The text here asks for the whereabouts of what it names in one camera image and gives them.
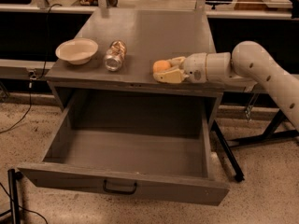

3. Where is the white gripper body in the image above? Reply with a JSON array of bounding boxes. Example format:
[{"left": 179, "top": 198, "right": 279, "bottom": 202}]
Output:
[{"left": 183, "top": 53, "right": 207, "bottom": 83}]

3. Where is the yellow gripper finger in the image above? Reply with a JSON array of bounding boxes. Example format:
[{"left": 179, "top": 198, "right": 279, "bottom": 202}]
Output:
[
  {"left": 153, "top": 68, "right": 187, "bottom": 84},
  {"left": 167, "top": 56, "right": 185, "bottom": 69}
]

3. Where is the orange fruit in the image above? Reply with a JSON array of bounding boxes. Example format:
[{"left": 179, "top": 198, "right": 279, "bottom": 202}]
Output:
[{"left": 152, "top": 60, "right": 171, "bottom": 73}]

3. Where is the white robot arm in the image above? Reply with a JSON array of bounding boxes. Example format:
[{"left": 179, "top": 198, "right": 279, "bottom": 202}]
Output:
[{"left": 152, "top": 41, "right": 299, "bottom": 131}]

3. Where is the open grey top drawer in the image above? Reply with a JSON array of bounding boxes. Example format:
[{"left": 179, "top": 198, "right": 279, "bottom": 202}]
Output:
[{"left": 19, "top": 90, "right": 229, "bottom": 205}]

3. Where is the grey cabinet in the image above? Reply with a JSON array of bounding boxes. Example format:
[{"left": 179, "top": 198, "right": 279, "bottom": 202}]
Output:
[{"left": 46, "top": 8, "right": 221, "bottom": 123}]

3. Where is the silver can lying down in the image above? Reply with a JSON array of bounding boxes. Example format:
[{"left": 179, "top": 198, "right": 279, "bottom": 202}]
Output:
[{"left": 104, "top": 40, "right": 127, "bottom": 72}]

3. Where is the black stand leg right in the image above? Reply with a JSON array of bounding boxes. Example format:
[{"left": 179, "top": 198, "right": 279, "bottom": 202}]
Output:
[{"left": 212, "top": 110, "right": 299, "bottom": 182}]

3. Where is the white bowl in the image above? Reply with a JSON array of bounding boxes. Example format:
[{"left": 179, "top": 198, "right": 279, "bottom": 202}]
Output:
[{"left": 55, "top": 38, "right": 98, "bottom": 65}]

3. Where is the black stand lower left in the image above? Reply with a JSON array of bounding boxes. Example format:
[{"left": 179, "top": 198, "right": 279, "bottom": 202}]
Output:
[{"left": 0, "top": 168, "right": 50, "bottom": 224}]

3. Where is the grey bench rail right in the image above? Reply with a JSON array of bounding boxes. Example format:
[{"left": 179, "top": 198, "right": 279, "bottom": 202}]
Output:
[{"left": 224, "top": 79, "right": 265, "bottom": 93}]

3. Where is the grey bench rail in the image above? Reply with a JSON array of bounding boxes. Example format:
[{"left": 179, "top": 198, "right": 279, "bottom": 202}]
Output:
[
  {"left": 224, "top": 79, "right": 265, "bottom": 93},
  {"left": 0, "top": 59, "right": 54, "bottom": 80}
]

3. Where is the black drawer handle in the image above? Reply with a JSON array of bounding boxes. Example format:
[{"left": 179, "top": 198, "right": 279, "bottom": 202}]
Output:
[{"left": 103, "top": 179, "right": 137, "bottom": 195}]

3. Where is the black cable on left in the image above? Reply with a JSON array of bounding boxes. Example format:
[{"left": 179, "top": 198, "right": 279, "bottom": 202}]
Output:
[{"left": 0, "top": 3, "right": 64, "bottom": 135}]

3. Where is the grey bench rail left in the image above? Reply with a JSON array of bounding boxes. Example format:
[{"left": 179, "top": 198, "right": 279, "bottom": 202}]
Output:
[{"left": 0, "top": 59, "right": 54, "bottom": 80}]

